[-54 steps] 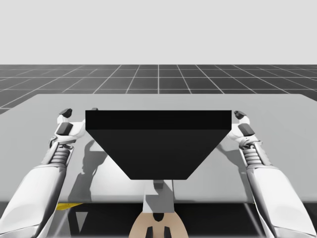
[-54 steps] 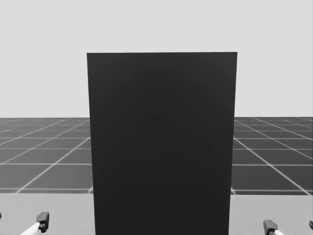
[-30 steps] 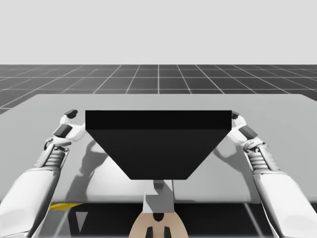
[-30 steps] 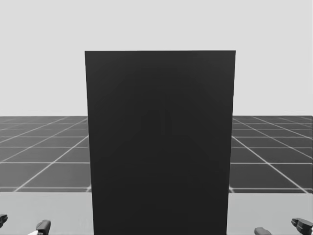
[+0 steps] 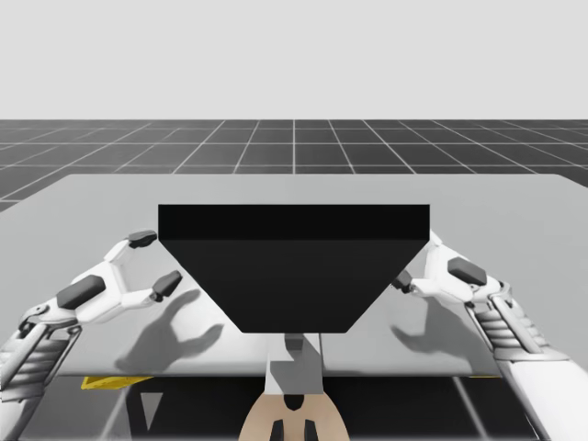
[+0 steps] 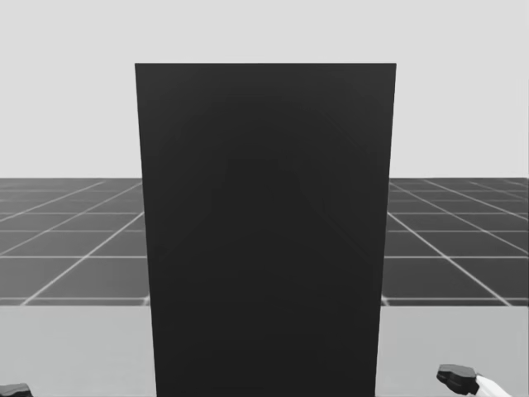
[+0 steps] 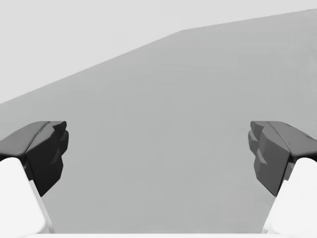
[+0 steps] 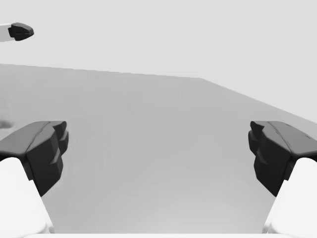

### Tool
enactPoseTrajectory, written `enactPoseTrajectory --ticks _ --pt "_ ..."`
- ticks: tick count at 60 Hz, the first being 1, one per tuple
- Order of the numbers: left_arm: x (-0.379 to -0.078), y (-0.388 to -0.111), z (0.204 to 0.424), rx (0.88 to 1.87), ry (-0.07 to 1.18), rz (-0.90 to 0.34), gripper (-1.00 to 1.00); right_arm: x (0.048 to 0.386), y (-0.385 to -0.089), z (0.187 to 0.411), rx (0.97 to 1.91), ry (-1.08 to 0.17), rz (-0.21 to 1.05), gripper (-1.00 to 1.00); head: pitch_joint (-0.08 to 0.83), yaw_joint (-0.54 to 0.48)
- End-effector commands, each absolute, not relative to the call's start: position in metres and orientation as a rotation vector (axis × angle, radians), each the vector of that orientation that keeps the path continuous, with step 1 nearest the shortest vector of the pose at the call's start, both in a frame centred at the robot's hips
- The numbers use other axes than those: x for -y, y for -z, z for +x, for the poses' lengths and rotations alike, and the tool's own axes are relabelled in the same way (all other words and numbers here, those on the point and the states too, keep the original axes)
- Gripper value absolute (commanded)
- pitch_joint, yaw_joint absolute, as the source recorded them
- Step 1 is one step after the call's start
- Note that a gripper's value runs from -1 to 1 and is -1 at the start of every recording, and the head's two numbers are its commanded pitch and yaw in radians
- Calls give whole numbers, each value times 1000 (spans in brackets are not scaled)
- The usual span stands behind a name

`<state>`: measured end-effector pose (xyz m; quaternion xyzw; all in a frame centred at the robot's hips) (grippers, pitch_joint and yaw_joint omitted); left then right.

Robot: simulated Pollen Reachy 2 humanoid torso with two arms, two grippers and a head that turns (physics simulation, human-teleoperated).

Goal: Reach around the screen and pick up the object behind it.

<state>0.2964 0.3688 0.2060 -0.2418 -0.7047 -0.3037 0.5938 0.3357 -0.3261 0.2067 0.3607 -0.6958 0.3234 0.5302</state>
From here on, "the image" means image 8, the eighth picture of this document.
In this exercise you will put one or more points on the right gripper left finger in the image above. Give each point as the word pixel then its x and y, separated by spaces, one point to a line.
pixel 42 158

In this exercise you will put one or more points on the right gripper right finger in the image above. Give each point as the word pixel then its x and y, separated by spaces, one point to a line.
pixel 272 161

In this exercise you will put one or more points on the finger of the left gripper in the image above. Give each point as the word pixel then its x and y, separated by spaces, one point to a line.
pixel 21 31

